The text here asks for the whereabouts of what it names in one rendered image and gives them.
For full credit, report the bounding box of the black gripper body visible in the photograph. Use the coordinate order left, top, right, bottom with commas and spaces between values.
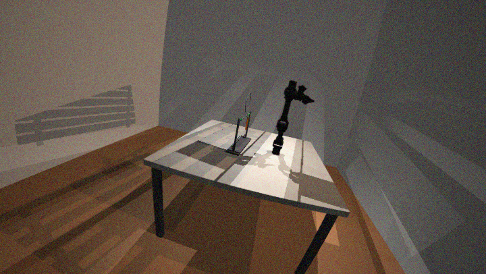
294, 92, 309, 105

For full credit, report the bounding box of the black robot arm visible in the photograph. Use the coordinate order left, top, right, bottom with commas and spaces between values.
272, 80, 307, 155

